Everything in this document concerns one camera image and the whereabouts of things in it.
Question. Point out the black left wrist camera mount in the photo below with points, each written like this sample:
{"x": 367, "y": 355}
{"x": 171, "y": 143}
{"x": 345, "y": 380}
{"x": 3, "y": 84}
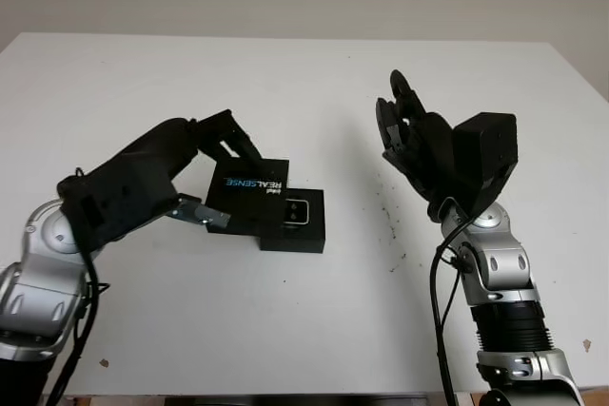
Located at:
{"x": 119, "y": 201}

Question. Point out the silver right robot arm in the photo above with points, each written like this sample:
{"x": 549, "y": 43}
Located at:
{"x": 504, "y": 282}

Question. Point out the black camera box base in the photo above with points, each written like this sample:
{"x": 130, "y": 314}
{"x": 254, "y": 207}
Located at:
{"x": 309, "y": 235}

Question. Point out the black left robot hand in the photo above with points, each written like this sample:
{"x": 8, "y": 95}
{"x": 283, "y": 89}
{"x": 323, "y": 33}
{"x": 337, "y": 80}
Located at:
{"x": 157, "y": 149}

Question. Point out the black lid with RealSense print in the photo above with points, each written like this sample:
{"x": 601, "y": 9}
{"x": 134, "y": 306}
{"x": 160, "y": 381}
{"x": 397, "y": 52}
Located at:
{"x": 242, "y": 201}

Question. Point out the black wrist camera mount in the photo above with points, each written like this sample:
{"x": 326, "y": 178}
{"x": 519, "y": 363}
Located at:
{"x": 119, "y": 201}
{"x": 487, "y": 154}

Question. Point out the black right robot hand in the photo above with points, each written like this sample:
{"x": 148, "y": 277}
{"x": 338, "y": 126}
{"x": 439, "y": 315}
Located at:
{"x": 428, "y": 149}

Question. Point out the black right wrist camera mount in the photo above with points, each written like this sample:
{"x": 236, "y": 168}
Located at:
{"x": 487, "y": 154}

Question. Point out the silver depth camera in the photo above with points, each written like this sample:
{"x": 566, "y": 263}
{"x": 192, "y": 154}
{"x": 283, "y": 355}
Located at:
{"x": 296, "y": 212}

